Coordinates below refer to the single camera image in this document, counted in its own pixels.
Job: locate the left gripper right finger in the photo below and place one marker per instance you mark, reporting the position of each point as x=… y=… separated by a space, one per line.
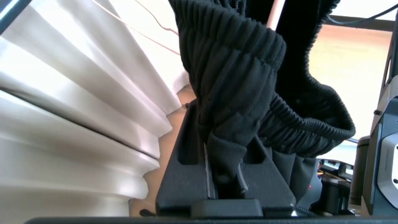
x=267 y=183

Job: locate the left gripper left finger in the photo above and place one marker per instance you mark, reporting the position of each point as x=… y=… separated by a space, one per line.
x=183 y=180

